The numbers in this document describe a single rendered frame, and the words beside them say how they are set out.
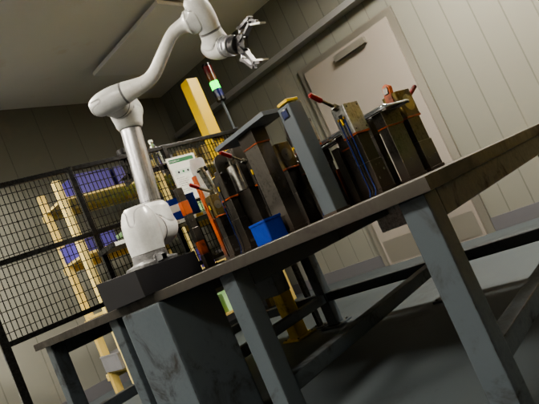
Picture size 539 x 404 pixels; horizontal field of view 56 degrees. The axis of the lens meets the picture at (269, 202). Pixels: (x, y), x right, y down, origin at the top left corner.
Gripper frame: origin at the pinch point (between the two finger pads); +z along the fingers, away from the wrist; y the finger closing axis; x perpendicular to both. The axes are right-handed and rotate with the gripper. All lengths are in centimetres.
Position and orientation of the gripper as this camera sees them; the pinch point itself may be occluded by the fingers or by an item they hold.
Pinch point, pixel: (262, 41)
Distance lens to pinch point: 208.6
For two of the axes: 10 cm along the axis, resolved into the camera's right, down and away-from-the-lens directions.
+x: 7.8, -2.3, 5.8
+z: 6.2, 1.6, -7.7
